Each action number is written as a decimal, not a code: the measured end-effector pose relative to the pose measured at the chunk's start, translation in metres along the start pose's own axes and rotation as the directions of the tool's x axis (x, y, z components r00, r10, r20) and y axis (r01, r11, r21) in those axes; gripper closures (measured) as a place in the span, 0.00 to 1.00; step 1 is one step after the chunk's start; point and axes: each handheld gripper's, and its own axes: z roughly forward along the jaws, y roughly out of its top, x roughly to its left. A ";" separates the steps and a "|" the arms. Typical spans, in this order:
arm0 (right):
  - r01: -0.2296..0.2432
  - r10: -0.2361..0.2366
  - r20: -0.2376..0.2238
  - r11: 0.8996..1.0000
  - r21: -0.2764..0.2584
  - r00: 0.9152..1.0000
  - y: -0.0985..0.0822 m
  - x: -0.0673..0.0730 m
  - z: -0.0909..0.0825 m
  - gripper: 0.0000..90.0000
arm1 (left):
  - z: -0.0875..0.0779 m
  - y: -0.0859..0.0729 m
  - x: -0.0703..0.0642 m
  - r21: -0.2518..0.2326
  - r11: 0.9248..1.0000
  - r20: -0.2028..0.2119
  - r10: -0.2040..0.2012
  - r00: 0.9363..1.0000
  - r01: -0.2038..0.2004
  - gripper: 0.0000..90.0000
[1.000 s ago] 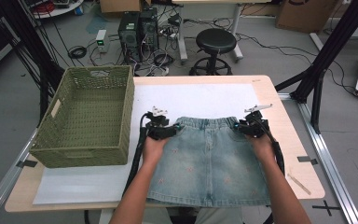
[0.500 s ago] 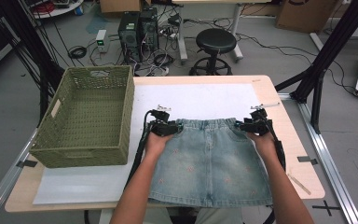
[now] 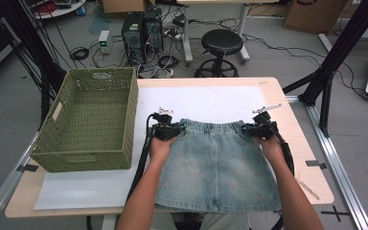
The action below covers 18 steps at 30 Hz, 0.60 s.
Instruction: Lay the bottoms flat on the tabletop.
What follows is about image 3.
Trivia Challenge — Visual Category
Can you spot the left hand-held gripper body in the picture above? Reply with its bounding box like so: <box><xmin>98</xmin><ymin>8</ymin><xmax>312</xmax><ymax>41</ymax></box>
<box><xmin>151</xmin><ymin>107</ymin><xmax>183</xmax><ymax>142</ymax></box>

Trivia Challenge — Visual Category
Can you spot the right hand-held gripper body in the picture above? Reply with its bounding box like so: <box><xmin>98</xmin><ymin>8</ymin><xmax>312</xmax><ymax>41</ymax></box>
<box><xmin>252</xmin><ymin>103</ymin><xmax>282</xmax><ymax>141</ymax></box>

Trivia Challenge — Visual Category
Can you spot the light blue denim skirt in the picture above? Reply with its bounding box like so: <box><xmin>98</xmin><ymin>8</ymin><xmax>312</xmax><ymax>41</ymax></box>
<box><xmin>154</xmin><ymin>118</ymin><xmax>282</xmax><ymax>214</ymax></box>

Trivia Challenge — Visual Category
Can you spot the green woven basket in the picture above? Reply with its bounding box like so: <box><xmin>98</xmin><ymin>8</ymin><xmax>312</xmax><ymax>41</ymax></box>
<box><xmin>29</xmin><ymin>66</ymin><xmax>139</xmax><ymax>173</ymax></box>

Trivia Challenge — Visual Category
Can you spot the person's left hand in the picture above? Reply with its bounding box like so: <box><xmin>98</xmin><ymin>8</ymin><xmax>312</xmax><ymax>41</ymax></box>
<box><xmin>149</xmin><ymin>136</ymin><xmax>177</xmax><ymax>164</ymax></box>

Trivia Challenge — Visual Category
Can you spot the person's right hand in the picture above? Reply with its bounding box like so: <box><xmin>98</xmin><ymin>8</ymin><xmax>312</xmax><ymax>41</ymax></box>
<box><xmin>253</xmin><ymin>135</ymin><xmax>286</xmax><ymax>166</ymax></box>

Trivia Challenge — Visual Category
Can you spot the white foam mat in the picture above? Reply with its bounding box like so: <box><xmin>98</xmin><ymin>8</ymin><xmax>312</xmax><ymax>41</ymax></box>
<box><xmin>33</xmin><ymin>85</ymin><xmax>267</xmax><ymax>211</ymax></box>

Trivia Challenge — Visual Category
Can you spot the black tape marker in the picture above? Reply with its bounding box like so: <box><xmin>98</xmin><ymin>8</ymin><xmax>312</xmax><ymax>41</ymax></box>
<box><xmin>305</xmin><ymin>160</ymin><xmax>328</xmax><ymax>171</ymax></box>
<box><xmin>15</xmin><ymin>163</ymin><xmax>39</xmax><ymax>173</ymax></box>

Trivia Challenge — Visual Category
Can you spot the beige tape strip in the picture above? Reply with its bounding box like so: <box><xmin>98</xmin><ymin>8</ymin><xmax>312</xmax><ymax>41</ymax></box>
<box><xmin>295</xmin><ymin>178</ymin><xmax>320</xmax><ymax>201</ymax></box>

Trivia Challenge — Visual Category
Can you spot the black round stool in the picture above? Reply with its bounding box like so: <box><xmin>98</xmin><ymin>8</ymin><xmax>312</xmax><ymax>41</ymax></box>
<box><xmin>195</xmin><ymin>29</ymin><xmax>244</xmax><ymax>79</ymax></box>

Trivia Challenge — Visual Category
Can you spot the black computer tower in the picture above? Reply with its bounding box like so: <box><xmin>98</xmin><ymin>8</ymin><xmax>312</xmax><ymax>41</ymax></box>
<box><xmin>143</xmin><ymin>8</ymin><xmax>165</xmax><ymax>54</ymax></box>
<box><xmin>121</xmin><ymin>12</ymin><xmax>147</xmax><ymax>66</ymax></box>

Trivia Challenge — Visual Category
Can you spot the small white device green display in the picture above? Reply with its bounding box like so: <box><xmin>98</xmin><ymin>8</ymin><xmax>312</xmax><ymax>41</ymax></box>
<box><xmin>98</xmin><ymin>30</ymin><xmax>113</xmax><ymax>55</ymax></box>

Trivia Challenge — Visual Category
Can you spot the black tape cross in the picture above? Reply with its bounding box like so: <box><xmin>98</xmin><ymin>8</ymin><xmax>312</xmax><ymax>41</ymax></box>
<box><xmin>320</xmin><ymin>205</ymin><xmax>351</xmax><ymax>223</ymax></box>

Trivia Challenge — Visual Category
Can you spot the large cardboard box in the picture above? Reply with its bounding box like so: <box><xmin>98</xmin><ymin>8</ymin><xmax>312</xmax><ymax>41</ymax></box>
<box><xmin>283</xmin><ymin>0</ymin><xmax>346</xmax><ymax>35</ymax></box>

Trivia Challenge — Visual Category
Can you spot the round white table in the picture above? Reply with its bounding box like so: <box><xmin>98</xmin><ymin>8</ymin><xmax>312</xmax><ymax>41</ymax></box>
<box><xmin>22</xmin><ymin>0</ymin><xmax>87</xmax><ymax>20</ymax></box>

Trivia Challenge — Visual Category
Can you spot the right hand-held gripper cable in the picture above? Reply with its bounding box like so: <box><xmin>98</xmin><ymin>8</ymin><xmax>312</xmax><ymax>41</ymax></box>
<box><xmin>267</xmin><ymin>123</ymin><xmax>296</xmax><ymax>175</ymax></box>

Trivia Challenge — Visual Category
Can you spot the hand-held gripper cable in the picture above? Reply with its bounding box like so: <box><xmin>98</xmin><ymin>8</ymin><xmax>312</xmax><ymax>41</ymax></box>
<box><xmin>126</xmin><ymin>113</ymin><xmax>157</xmax><ymax>202</ymax></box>
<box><xmin>267</xmin><ymin>123</ymin><xmax>296</xmax><ymax>175</ymax></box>

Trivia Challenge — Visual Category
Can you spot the left hand-held gripper cable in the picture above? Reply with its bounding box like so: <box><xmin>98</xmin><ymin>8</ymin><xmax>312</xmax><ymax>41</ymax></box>
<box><xmin>126</xmin><ymin>113</ymin><xmax>157</xmax><ymax>202</ymax></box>

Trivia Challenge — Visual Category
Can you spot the aluminium floor rail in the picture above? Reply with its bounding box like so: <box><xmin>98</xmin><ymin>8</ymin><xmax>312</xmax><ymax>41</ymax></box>
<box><xmin>287</xmin><ymin>95</ymin><xmax>368</xmax><ymax>230</ymax></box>
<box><xmin>0</xmin><ymin>130</ymin><xmax>44</xmax><ymax>230</ymax></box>

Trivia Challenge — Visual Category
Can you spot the black metal frame stand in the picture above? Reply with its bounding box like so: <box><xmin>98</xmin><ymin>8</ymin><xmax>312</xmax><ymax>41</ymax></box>
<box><xmin>0</xmin><ymin>0</ymin><xmax>78</xmax><ymax>132</ymax></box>
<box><xmin>282</xmin><ymin>0</ymin><xmax>368</xmax><ymax>138</ymax></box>

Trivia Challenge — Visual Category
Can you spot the coiled black cable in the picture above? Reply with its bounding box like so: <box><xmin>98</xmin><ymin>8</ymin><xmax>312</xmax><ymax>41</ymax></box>
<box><xmin>69</xmin><ymin>47</ymin><xmax>90</xmax><ymax>61</ymax></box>

